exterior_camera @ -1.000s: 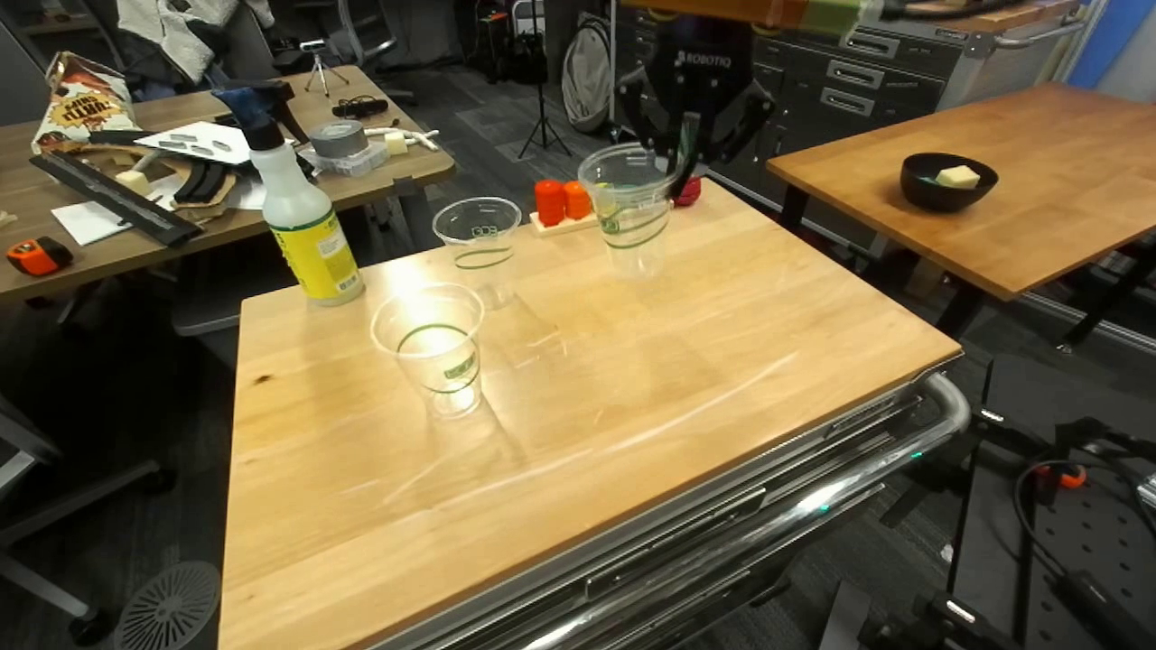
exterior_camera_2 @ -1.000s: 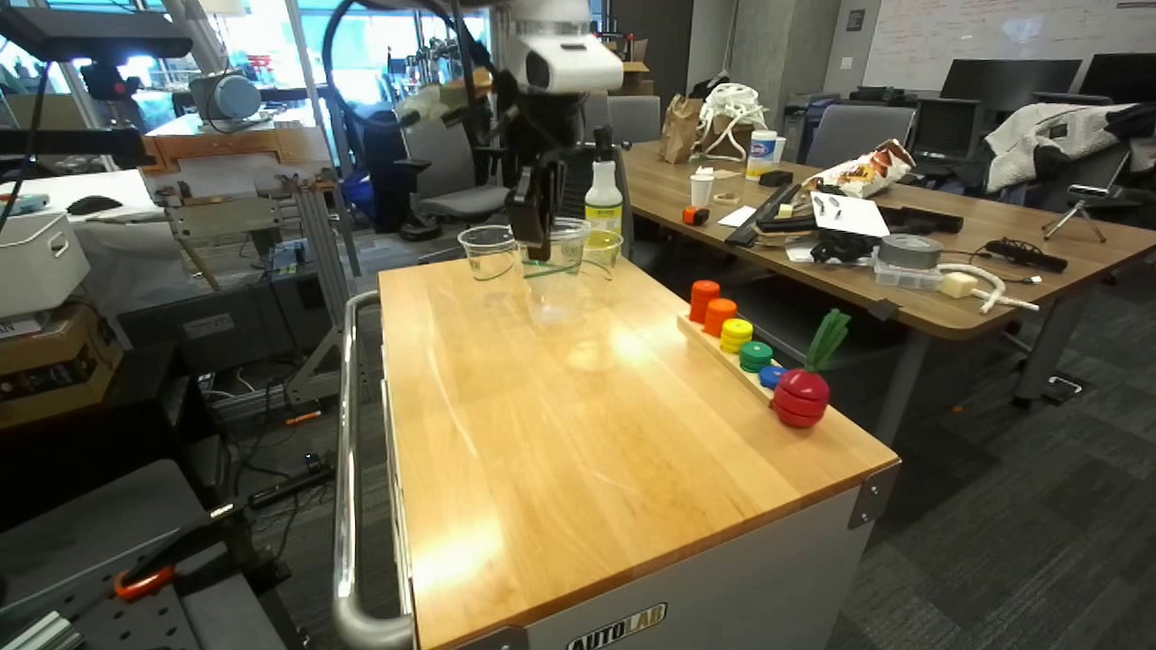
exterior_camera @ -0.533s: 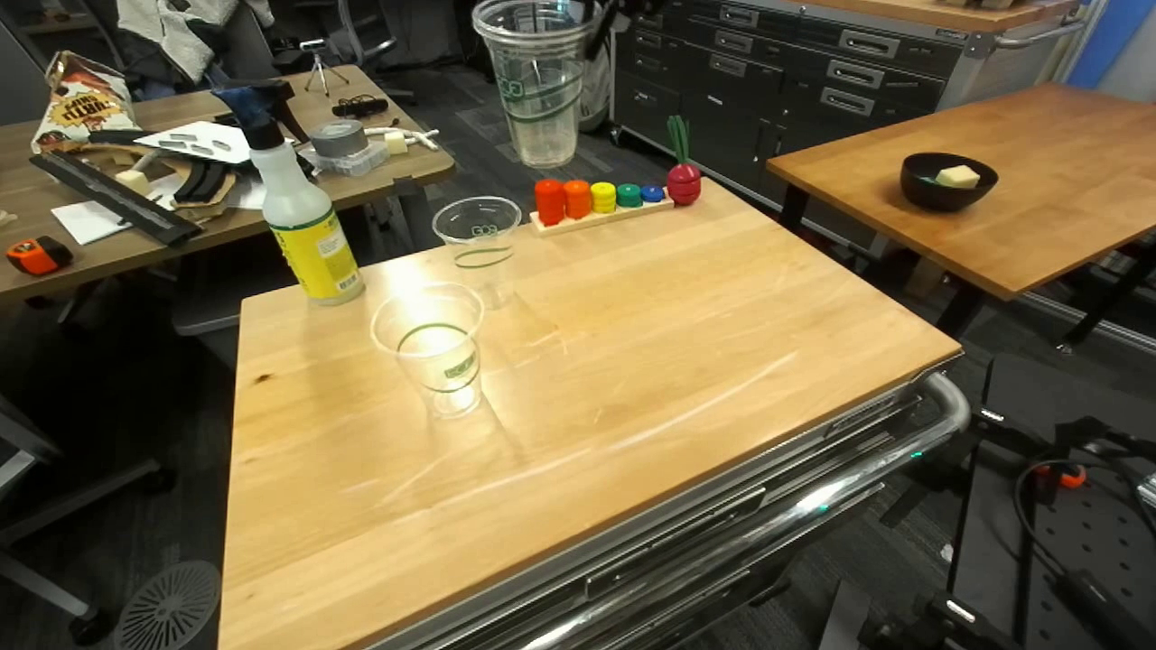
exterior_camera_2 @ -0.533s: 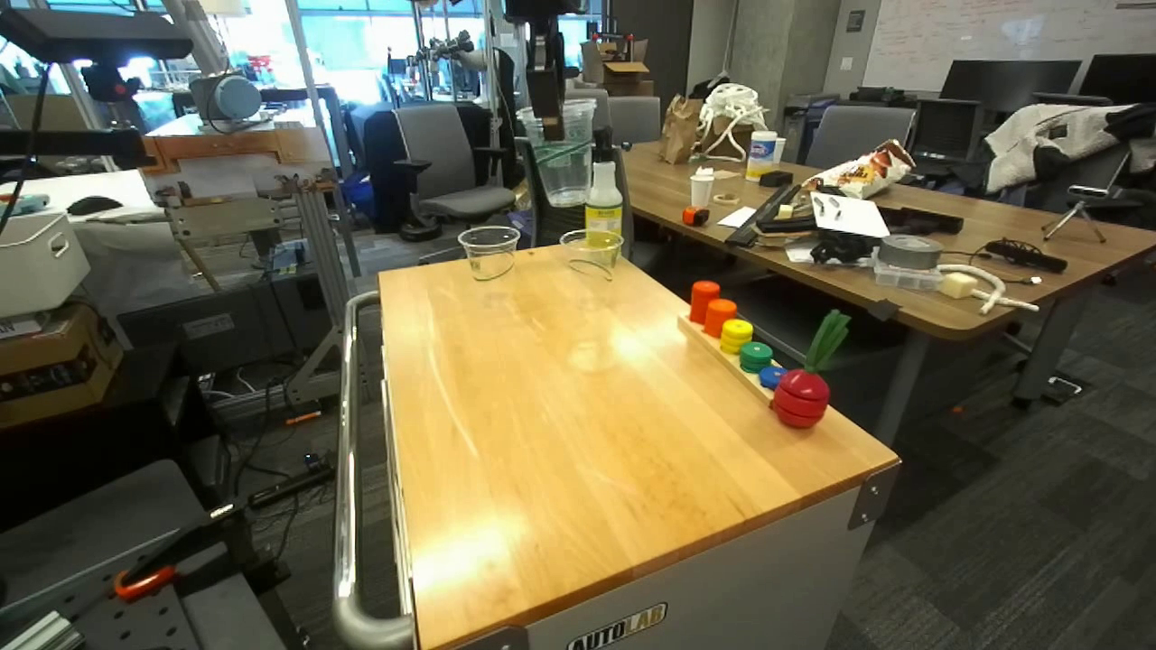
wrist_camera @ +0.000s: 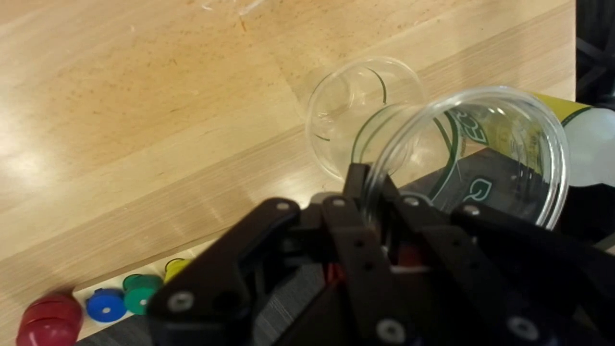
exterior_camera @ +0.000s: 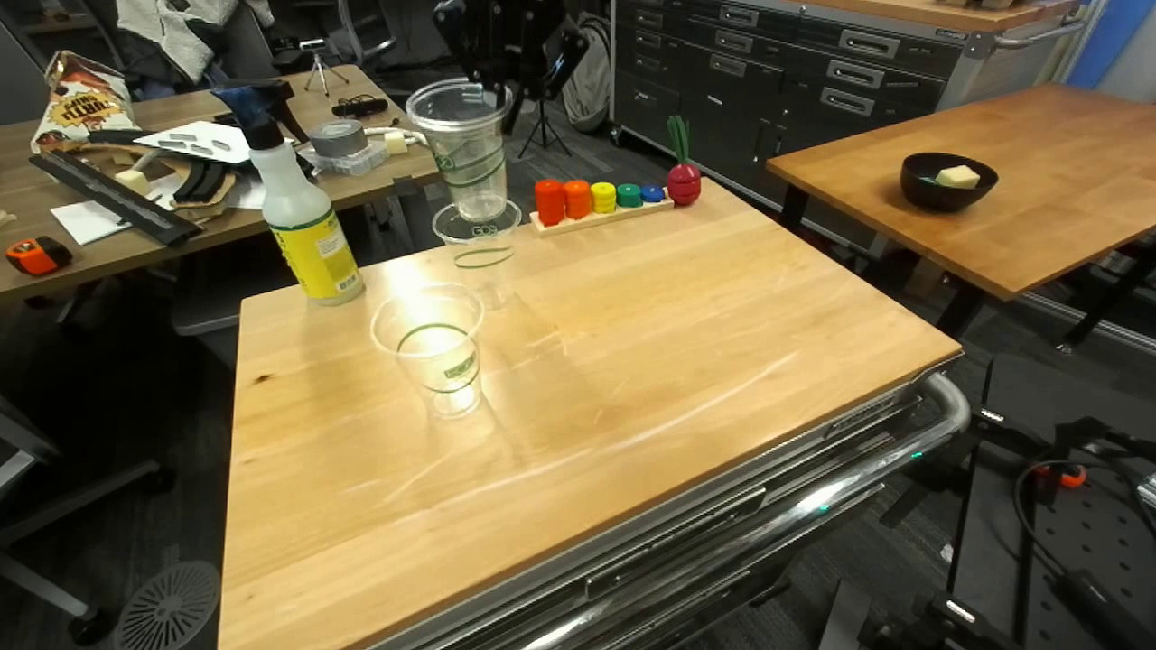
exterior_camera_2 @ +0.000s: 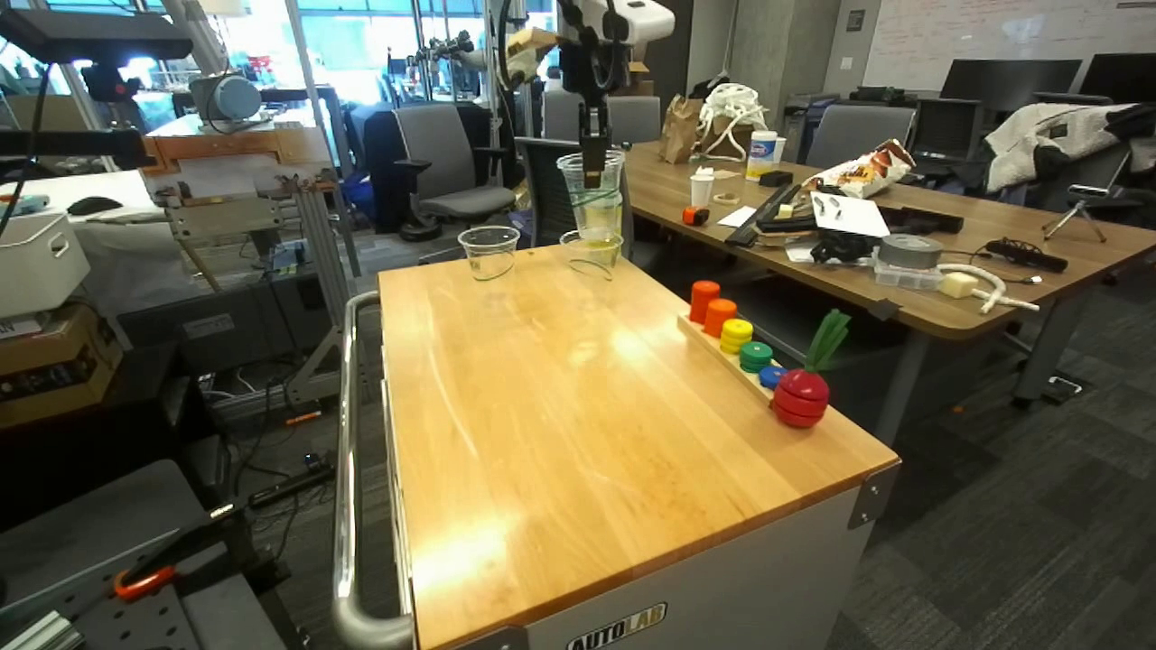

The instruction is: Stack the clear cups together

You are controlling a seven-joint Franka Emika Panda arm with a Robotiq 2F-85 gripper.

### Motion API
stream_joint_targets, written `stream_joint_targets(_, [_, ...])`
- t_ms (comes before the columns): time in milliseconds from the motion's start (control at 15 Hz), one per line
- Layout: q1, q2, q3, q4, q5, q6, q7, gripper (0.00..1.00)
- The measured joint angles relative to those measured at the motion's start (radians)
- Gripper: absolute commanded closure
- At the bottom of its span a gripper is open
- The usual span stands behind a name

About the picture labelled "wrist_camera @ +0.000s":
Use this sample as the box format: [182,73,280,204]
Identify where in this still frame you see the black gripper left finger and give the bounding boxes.
[149,162,422,346]

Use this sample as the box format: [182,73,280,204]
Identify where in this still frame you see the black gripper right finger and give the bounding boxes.
[379,190,615,346]

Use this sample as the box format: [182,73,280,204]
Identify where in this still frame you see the yellow label spray bottle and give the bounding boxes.
[537,92,615,188]

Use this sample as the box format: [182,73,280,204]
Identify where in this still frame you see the yellow toy peg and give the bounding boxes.
[162,256,195,285]

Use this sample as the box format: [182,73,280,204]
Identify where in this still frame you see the green toy peg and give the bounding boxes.
[122,273,166,317]

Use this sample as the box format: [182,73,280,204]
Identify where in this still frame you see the blue toy peg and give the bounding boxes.
[85,286,130,325]

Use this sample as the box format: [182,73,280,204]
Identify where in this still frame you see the colourful toy blocks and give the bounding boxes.
[68,256,195,342]

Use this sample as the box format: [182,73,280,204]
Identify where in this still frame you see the large red toy peg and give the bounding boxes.
[16,290,85,346]

